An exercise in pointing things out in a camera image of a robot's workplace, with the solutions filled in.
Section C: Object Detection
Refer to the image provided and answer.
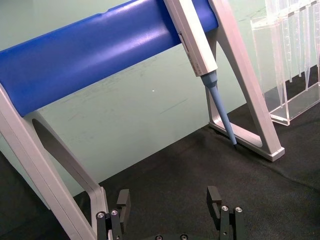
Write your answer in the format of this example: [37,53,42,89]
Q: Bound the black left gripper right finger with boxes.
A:
[206,185,248,240]

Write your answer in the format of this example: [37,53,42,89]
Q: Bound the grey pipette stand blue bar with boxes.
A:
[0,0,286,240]

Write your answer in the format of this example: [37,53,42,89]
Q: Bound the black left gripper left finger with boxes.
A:
[96,188,132,240]

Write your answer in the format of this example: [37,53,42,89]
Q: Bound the grey pipette with blue tip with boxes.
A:
[163,0,239,151]

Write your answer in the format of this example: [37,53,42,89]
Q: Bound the large clear pipette tip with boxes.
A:
[265,0,286,109]

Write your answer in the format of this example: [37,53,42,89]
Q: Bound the black table cloth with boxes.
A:
[0,65,320,240]

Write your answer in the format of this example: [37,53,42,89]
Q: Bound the clear acrylic tip rack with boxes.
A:
[249,0,320,126]

